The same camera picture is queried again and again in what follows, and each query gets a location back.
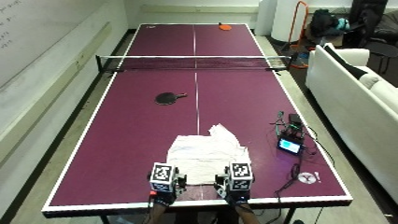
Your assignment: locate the white sofa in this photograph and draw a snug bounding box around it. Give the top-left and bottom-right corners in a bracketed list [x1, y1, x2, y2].
[305, 42, 398, 204]

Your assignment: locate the white cloth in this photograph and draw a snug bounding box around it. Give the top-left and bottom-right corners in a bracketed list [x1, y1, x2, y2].
[165, 123, 253, 186]

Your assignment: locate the white marker cube right glove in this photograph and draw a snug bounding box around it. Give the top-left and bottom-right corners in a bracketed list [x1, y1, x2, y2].
[227, 161, 256, 191]

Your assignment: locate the whiteboard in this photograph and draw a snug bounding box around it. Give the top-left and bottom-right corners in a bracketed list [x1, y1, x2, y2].
[0, 0, 110, 89]

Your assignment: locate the black power adapter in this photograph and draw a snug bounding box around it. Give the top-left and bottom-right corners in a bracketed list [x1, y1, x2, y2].
[288, 113, 304, 125]

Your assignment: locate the white round pillar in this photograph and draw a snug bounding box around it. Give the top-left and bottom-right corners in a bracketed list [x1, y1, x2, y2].
[271, 0, 309, 43]

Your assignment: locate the small computer with screen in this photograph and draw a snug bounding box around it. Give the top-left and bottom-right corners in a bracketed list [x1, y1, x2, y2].
[275, 121, 308, 156]

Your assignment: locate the white marker cube glove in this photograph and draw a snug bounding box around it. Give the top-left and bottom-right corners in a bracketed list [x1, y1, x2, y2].
[148, 161, 177, 193]
[227, 161, 256, 191]

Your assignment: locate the person's right hand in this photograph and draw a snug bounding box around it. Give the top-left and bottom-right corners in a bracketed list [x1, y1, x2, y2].
[213, 174, 253, 207]

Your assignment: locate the person's left hand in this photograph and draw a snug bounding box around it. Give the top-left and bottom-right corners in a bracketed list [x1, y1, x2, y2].
[148, 174, 189, 207]

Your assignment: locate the white marker cube left glove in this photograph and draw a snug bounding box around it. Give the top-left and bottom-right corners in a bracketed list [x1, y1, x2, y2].
[148, 161, 177, 193]

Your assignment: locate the orange metal frame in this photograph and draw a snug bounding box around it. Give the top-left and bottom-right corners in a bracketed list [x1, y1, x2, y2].
[285, 0, 312, 70]

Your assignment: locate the black cable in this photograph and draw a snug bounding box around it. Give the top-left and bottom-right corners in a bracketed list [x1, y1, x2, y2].
[273, 124, 339, 224]

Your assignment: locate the black backpack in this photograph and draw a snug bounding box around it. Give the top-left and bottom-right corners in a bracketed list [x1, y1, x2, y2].
[311, 8, 343, 38]

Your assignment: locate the black table tennis paddle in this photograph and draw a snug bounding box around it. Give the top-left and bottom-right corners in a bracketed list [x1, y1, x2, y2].
[155, 91, 189, 106]

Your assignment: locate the black cushion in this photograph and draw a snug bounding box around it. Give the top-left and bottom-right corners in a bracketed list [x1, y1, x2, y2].
[323, 45, 370, 80]

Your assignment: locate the table tennis net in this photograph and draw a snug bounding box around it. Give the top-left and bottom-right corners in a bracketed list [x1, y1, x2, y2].
[95, 54, 299, 73]

